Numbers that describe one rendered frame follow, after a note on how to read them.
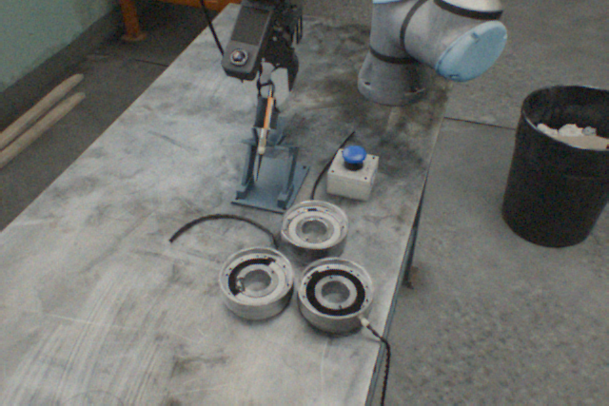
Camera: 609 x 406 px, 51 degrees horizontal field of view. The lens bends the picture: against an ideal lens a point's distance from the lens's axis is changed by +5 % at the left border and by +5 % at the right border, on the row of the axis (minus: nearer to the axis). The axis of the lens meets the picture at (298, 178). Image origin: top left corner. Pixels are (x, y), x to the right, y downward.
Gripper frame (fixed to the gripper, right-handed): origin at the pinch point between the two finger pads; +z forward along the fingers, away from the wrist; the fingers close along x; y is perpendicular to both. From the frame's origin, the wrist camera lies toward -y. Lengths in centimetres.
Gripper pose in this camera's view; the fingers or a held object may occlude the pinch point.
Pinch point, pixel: (268, 106)
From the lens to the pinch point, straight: 95.9
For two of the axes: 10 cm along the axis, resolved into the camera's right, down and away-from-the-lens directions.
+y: 3.0, -6.7, 6.8
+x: -9.5, -2.0, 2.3
